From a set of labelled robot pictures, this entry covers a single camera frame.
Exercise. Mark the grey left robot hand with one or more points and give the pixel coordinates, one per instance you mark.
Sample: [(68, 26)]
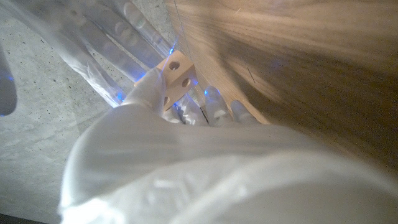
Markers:
[(202, 174)]

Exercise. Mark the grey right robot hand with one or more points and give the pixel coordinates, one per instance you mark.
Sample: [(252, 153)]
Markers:
[(102, 40)]

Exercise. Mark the small wooden block with holes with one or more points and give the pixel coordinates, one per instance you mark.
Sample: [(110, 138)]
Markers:
[(177, 74)]

